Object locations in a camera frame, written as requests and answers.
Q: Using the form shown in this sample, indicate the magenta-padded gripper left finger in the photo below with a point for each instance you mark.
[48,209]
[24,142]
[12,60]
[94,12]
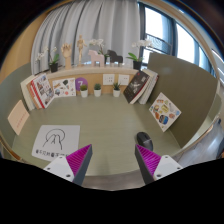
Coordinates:
[58,166]

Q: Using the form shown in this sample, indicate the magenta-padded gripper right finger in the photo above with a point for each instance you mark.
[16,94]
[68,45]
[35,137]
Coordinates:
[166,165]

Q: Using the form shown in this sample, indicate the black computer mouse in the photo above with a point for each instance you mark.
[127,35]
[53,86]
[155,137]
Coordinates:
[144,138]

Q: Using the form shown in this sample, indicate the white mouse pad with drawing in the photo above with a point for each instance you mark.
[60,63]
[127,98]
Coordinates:
[55,140]

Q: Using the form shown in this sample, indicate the colourful sticker card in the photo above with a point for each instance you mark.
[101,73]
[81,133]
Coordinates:
[164,111]

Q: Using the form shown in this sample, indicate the beige card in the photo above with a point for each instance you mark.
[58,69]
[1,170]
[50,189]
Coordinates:
[18,117]

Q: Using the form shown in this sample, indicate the small potted green plant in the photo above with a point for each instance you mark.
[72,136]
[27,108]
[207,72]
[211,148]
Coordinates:
[97,91]
[84,92]
[116,92]

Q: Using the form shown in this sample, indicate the red-edged picture magazine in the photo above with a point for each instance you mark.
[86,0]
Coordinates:
[43,89]

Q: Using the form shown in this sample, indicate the white sticker sheet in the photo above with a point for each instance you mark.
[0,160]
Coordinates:
[64,87]

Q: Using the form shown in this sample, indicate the white book stack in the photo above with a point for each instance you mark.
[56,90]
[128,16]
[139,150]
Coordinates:
[150,86]

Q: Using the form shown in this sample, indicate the thick white book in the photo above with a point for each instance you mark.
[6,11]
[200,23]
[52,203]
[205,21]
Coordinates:
[26,91]

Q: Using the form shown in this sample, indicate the black cover book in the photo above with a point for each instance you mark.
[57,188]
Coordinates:
[136,86]

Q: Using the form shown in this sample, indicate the purple round sign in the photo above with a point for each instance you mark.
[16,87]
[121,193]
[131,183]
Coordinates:
[81,82]

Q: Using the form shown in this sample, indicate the white orchid in black pot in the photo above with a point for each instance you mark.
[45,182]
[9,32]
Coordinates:
[97,42]
[137,64]
[53,66]

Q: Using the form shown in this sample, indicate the wooden hand model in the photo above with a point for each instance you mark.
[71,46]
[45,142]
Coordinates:
[67,51]

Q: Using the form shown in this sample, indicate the pink horse figure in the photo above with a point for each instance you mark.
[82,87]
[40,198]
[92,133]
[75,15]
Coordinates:
[96,57]

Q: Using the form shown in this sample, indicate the black horse figure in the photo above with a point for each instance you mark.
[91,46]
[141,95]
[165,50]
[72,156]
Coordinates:
[115,56]

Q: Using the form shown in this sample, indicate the wooden artist mannequin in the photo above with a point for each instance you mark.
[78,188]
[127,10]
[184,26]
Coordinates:
[80,45]

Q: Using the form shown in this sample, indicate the grey curtain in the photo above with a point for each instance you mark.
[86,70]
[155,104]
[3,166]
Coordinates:
[100,20]

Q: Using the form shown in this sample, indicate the white wall socket plate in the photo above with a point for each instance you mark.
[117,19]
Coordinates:
[123,79]
[108,79]

